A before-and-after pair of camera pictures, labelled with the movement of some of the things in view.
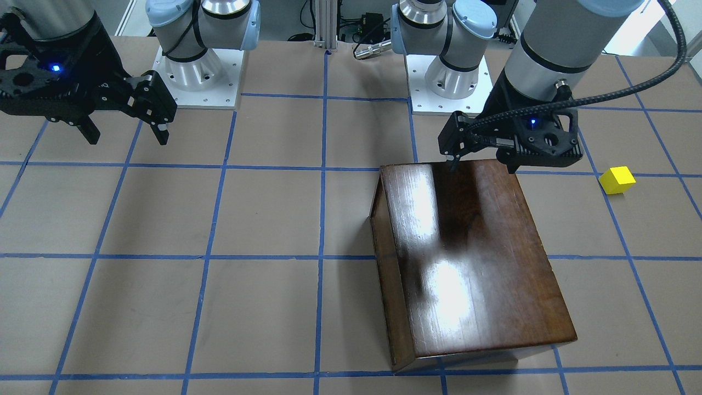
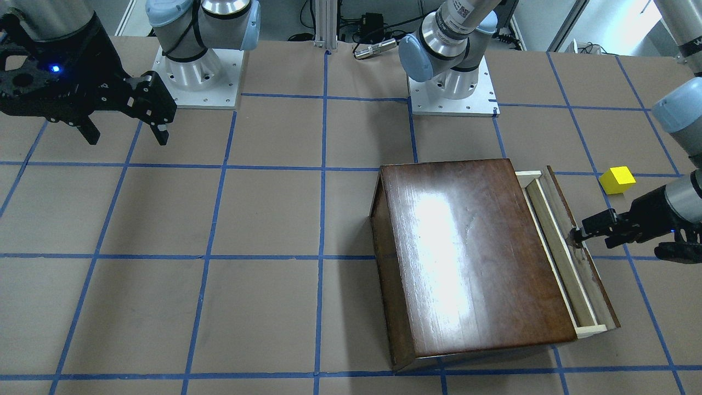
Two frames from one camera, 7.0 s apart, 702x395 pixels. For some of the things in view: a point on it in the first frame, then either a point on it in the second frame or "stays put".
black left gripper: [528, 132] to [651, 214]
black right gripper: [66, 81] stays put
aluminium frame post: [326, 13] stays put
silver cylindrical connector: [373, 49] stays put
